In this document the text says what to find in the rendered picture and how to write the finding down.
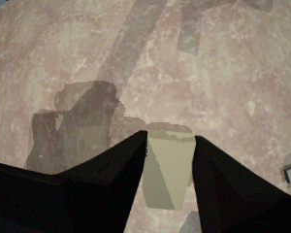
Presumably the beige domino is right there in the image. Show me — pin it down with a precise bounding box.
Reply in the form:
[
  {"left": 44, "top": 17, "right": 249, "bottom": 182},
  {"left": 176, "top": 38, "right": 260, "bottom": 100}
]
[{"left": 141, "top": 129, "right": 196, "bottom": 211}]

